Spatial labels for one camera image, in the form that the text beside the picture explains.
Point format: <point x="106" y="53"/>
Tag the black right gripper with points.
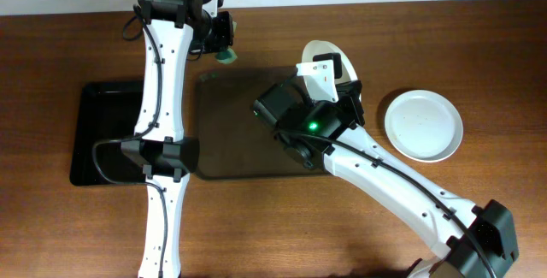
<point x="353" y="94"/>

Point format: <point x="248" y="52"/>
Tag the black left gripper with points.
<point x="223" y="30"/>

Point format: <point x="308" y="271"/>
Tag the green yellow sponge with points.
<point x="226" y="57"/>

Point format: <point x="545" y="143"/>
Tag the cream plastic plate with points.
<point x="317" y="47"/>

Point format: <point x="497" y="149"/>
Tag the pale green plastic plate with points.
<point x="423" y="126"/>

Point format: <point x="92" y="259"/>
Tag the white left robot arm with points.
<point x="175" y="32"/>

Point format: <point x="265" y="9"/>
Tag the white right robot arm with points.
<point x="317" y="116"/>

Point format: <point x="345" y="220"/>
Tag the dark brown serving tray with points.
<point x="234" y="143"/>

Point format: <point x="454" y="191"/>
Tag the black plastic tray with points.
<point x="107" y="110"/>

